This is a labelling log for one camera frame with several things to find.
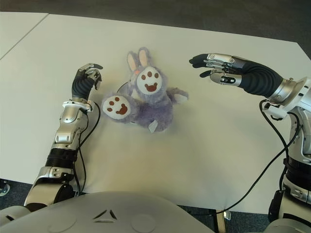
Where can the right robot hand black silver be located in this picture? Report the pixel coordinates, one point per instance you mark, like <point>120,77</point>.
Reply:
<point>257,77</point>

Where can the left robot hand black silver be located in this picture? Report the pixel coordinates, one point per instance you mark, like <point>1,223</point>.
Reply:
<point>81,86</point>

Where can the purple plush bunny doll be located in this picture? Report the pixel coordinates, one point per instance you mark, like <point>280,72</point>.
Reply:
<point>150,106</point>

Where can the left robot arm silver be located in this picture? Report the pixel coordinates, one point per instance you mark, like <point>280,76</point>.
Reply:
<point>68,126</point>

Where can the white plate black rim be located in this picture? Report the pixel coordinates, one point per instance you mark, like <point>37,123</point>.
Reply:
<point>122,88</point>

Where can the grey robot torso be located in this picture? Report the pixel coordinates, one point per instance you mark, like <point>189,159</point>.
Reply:
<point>109,216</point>

